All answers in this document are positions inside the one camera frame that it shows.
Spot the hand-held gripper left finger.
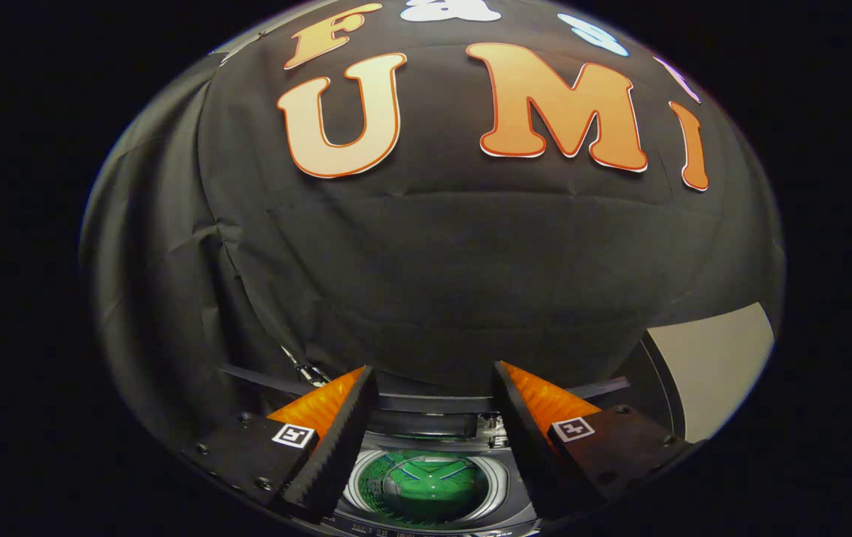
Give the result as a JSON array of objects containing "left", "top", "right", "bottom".
[{"left": 183, "top": 365, "right": 380, "bottom": 523}]

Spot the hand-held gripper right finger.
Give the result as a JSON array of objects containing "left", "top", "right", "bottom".
[{"left": 493, "top": 361, "right": 695, "bottom": 523}]

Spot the dark grey washing machine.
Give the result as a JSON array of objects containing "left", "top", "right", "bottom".
[{"left": 321, "top": 332, "right": 689, "bottom": 537}]

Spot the green polo shirt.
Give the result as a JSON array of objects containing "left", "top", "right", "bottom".
[{"left": 359, "top": 450, "right": 490, "bottom": 523}]

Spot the black backdrop cloth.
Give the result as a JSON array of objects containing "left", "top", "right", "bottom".
[{"left": 79, "top": 0, "right": 786, "bottom": 448}]

